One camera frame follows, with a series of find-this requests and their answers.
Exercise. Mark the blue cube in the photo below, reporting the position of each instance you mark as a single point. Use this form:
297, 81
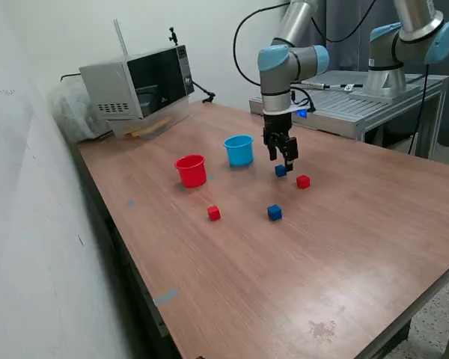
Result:
280, 171
274, 212

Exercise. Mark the red plastic cup bin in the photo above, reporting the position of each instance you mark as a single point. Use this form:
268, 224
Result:
191, 174

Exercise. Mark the clear acrylic stand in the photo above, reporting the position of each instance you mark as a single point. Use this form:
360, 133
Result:
174, 112

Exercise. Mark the small black camera mount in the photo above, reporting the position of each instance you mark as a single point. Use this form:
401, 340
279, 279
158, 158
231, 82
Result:
172, 36

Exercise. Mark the white thin rod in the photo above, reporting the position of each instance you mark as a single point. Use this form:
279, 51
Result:
120, 39

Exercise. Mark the white label tag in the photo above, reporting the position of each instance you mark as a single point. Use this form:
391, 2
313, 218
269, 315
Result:
348, 88

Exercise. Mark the aluminium robot base platform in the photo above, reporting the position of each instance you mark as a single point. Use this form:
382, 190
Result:
322, 108

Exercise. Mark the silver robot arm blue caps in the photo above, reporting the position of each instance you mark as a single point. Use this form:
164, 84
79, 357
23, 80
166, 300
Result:
275, 78

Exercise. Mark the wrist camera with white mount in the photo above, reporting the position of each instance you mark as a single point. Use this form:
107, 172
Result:
303, 112

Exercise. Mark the light wooden stick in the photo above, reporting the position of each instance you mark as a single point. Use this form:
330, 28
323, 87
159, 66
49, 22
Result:
131, 132
155, 125

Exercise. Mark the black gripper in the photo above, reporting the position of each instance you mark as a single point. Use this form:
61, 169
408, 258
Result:
277, 125

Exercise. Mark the red cube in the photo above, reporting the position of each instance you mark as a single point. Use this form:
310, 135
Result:
213, 213
303, 182

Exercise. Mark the silver metal cylinder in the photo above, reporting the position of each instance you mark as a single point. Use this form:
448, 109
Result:
316, 85

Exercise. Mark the small grey tape piece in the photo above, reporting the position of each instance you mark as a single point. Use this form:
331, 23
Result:
130, 203

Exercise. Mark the clear plastic bag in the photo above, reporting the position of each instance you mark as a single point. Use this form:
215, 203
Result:
71, 112

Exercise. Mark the long grey tape strip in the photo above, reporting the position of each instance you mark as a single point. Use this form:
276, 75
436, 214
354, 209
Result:
166, 297

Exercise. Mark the blue plastic cup bin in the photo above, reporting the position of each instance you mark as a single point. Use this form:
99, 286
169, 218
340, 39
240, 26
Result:
239, 153

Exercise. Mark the silver microwave oven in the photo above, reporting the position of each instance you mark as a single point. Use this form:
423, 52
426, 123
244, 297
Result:
108, 82

